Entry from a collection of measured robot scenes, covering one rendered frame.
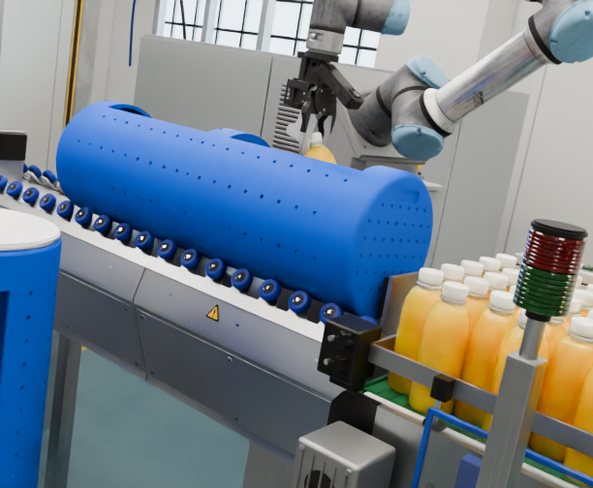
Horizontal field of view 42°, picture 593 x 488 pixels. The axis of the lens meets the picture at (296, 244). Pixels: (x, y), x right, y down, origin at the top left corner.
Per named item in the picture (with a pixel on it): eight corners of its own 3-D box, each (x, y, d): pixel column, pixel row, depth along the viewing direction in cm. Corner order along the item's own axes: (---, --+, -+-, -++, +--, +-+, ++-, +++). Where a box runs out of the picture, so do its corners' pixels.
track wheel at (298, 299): (312, 291, 146) (308, 286, 145) (313, 312, 144) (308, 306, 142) (290, 296, 148) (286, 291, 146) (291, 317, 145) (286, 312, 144)
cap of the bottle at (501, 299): (519, 310, 117) (522, 298, 117) (504, 311, 114) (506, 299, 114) (499, 301, 120) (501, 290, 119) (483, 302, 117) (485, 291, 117)
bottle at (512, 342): (528, 438, 117) (557, 321, 113) (525, 456, 110) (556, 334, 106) (482, 424, 119) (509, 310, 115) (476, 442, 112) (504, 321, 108)
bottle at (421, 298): (421, 401, 124) (444, 290, 120) (380, 386, 127) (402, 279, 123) (434, 388, 130) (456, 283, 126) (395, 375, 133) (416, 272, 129)
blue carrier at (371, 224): (136, 215, 208) (157, 109, 204) (413, 318, 156) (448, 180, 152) (44, 208, 185) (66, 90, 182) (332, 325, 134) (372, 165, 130)
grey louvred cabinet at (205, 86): (180, 271, 504) (210, 45, 473) (460, 402, 365) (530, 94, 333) (109, 277, 465) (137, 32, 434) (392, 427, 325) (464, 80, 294)
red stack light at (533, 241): (534, 257, 93) (542, 225, 92) (586, 271, 89) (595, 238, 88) (512, 260, 88) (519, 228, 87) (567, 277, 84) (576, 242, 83)
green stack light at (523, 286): (524, 295, 94) (534, 257, 93) (576, 312, 90) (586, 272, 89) (502, 302, 89) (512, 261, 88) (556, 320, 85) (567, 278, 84)
